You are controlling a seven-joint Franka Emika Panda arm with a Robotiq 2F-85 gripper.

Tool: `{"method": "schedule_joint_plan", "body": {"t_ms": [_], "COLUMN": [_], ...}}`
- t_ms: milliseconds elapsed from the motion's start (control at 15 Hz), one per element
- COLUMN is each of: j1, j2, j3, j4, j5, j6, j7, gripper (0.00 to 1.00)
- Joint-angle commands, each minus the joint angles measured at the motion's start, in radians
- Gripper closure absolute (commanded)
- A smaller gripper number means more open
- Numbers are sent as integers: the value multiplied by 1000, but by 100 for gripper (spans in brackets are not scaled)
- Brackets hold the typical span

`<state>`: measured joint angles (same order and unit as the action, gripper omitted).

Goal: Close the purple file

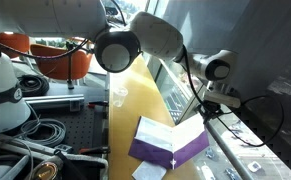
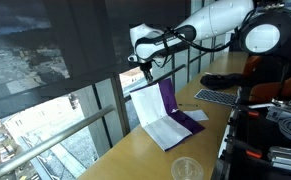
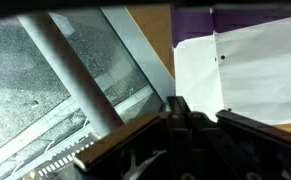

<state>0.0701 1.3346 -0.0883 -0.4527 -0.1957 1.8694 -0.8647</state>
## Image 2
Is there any purple file folder with papers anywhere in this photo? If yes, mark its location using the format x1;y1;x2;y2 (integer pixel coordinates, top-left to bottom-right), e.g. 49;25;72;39
130;79;204;151

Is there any aluminium profile rail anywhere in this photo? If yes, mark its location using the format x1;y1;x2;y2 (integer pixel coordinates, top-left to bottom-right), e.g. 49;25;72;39
268;146;291;170

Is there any clear plastic cup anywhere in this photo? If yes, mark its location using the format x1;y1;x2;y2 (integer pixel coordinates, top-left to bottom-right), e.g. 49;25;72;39
171;157;204;180

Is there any metal window handrail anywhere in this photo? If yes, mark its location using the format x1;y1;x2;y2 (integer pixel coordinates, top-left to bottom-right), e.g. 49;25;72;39
0;105;115;178

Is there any orange chair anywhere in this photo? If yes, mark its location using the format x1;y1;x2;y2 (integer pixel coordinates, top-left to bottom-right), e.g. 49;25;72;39
248;78;291;102
243;56;262;77

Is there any orange chair far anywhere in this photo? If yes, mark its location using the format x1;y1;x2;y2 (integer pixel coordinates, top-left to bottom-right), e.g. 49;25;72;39
243;56;262;77

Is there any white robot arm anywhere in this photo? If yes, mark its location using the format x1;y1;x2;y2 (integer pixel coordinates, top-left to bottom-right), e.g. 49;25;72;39
128;0;291;81

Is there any loose white paper sheet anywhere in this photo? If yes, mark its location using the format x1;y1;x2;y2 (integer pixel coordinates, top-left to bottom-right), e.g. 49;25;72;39
185;110;208;121

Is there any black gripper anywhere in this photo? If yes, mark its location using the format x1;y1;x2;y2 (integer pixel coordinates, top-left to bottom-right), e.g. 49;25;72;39
139;62;152;83

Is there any black clamp with orange tip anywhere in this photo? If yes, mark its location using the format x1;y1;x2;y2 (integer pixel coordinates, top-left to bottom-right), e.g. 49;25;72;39
225;136;262;159

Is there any black perforated breadboard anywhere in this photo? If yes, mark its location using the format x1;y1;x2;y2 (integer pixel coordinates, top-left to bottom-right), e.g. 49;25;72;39
218;109;291;180

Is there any orange chair near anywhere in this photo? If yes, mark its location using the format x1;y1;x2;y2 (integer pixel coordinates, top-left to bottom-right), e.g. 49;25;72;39
248;78;291;102

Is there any black pen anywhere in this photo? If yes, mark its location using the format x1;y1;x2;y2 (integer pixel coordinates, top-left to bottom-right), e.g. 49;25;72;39
178;103;200;107

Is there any patterned calibration board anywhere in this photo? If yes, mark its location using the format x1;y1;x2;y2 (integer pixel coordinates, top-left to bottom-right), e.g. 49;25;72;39
194;89;237;106

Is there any black cloth bundle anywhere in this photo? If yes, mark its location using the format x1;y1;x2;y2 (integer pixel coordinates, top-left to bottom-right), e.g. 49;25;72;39
200;73;244;90

